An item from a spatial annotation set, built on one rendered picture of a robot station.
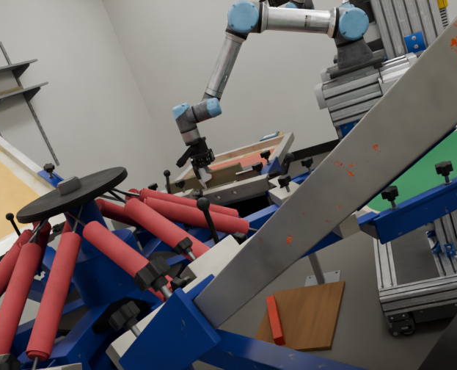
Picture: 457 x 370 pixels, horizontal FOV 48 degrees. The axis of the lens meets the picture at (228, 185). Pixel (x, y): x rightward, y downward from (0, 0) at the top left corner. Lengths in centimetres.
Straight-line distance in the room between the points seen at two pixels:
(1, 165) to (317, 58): 394
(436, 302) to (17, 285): 181
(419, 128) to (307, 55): 545
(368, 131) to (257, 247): 16
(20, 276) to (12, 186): 110
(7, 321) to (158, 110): 519
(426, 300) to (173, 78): 436
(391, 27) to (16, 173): 175
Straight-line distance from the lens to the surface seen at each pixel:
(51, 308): 119
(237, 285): 48
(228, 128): 607
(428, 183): 161
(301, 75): 577
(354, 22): 210
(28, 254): 135
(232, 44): 221
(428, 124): 29
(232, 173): 215
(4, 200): 232
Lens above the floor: 154
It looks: 15 degrees down
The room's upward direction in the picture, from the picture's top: 21 degrees counter-clockwise
